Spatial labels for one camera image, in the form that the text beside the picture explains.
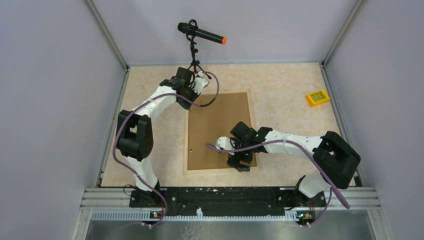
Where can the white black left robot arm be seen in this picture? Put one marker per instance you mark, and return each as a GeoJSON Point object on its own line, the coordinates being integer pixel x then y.
{"type": "Point", "coordinates": [134, 139]}

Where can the black microphone orange tip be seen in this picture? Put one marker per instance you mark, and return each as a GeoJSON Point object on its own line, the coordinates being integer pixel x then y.
{"type": "Point", "coordinates": [184, 27]}

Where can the aluminium rail front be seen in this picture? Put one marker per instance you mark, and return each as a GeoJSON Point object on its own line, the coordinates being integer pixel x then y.
{"type": "Point", "coordinates": [113, 204]}

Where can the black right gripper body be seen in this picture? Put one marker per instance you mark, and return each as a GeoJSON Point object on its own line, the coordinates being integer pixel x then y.
{"type": "Point", "coordinates": [246, 156]}

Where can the black tripod microphone stand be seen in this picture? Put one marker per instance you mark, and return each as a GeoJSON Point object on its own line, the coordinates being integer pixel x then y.
{"type": "Point", "coordinates": [195, 64]}

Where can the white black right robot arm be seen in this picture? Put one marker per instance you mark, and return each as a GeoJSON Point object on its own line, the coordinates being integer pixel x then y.
{"type": "Point", "coordinates": [334, 159]}

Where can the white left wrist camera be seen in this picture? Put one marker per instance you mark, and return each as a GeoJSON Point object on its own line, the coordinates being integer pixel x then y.
{"type": "Point", "coordinates": [200, 83]}

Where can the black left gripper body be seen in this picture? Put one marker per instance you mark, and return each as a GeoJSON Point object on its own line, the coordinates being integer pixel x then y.
{"type": "Point", "coordinates": [190, 94]}

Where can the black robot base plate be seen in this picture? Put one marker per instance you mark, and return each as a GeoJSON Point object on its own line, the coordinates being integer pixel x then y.
{"type": "Point", "coordinates": [227, 201]}

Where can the yellow plastic box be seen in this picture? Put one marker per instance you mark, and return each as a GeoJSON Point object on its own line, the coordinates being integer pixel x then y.
{"type": "Point", "coordinates": [317, 98]}

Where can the white wooden photo frame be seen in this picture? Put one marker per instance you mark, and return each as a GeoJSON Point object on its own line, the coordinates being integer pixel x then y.
{"type": "Point", "coordinates": [206, 125]}

